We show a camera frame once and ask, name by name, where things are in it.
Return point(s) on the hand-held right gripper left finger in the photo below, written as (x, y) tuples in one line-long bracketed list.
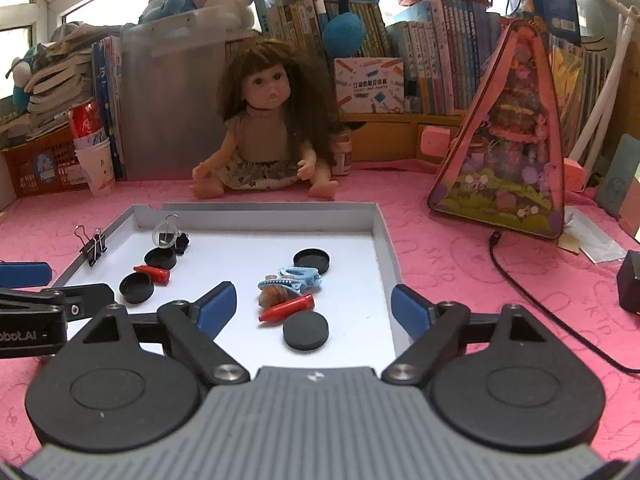
[(217, 310)]

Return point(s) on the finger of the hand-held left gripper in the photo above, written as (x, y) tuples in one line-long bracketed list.
[(25, 275), (85, 300)]

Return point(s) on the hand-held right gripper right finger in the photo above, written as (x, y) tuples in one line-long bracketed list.
[(410, 312)]

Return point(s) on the black round cap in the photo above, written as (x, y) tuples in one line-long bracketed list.
[(136, 289), (161, 259), (311, 260), (306, 331)]

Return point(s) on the brown walnut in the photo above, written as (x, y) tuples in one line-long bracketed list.
[(272, 297)]

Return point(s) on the white cardboard box tray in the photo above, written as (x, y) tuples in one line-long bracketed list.
[(240, 245)]

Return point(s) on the long red pen cap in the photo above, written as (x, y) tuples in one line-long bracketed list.
[(156, 274)]

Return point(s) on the large black binder clip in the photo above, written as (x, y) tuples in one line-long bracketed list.
[(181, 244)]

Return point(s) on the light blue hair clip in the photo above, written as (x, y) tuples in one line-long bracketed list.
[(299, 273), (300, 286)]

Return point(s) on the small black binder clip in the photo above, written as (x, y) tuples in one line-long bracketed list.
[(93, 250)]

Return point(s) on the pink printed tablecloth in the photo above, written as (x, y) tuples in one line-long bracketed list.
[(475, 270)]

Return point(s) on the orange plastic basket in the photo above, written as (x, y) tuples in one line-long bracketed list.
[(35, 170)]

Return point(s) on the white paper cup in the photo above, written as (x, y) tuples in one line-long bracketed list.
[(97, 170)]

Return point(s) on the red drink can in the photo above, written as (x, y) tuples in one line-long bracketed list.
[(87, 122)]

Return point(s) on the small brown jar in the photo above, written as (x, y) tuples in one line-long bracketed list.
[(343, 155)]

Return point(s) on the yellow wooden drawer organiser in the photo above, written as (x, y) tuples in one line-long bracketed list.
[(390, 135)]

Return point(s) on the pink triangular toy house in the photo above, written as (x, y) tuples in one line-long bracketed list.
[(505, 160)]

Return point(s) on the upright blue books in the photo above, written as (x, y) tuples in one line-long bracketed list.
[(107, 110)]

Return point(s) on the brown-haired doll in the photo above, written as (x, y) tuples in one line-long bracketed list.
[(260, 130)]

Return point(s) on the small blue plush toy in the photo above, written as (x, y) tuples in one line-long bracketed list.
[(20, 80)]

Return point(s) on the stack of worn books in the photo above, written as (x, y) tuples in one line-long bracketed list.
[(55, 80)]

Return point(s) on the clear plastic wrapper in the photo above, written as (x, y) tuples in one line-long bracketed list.
[(595, 242)]

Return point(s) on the grey plastic storage bin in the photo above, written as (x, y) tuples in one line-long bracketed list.
[(170, 100)]

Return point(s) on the black box device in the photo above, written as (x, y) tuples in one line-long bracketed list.
[(630, 285)]

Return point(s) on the white printed carton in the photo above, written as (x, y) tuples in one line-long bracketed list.
[(370, 85)]

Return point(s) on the teal card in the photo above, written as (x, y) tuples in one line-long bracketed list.
[(617, 180)]

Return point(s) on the row of blue spine books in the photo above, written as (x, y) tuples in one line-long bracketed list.
[(450, 55)]

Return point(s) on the row of colourful thin books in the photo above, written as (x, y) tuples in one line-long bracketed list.
[(575, 90)]

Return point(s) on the large blue plush toy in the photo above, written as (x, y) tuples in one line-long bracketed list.
[(340, 25)]

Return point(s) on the row of yellow spine books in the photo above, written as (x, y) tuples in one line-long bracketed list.
[(300, 25)]

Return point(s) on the blue grey plush toy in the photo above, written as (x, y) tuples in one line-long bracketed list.
[(165, 7)]

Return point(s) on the dark blue box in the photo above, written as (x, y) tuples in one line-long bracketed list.
[(545, 0)]

